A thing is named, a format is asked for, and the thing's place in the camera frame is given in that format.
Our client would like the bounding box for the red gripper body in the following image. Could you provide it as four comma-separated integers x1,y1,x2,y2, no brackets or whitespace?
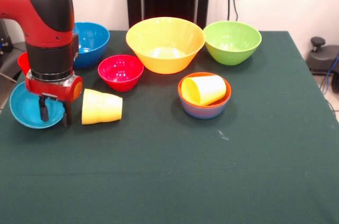
25,71,84,103

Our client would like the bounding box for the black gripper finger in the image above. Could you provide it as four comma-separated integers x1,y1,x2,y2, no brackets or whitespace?
63,101,73,127
38,95,50,122

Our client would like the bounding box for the small light blue bowl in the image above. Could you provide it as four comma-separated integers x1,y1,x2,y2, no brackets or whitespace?
9,80,66,130

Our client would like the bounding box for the yellow cup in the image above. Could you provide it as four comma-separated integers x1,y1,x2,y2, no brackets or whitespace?
181,75,227,107
81,88,104,126

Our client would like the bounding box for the orange-yellow cup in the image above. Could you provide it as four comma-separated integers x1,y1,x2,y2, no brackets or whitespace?
102,93,123,123

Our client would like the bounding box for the small magenta bowl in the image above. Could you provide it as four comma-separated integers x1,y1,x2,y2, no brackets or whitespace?
97,54,145,92

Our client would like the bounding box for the large orange-yellow bowl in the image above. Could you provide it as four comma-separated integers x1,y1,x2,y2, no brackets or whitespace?
126,16,207,74

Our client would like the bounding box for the small orange-red bowl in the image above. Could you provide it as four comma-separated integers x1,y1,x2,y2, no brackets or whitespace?
177,71,232,109

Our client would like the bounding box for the red cup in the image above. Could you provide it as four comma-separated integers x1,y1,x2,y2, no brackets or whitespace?
17,51,31,76

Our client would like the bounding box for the large blue bowl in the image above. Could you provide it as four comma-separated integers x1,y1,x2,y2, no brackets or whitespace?
72,21,111,69

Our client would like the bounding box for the dark green tablecloth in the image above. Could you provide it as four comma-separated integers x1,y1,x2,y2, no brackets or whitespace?
0,30,339,224

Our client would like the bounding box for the large green bowl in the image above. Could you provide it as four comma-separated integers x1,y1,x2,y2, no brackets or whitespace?
203,20,263,66

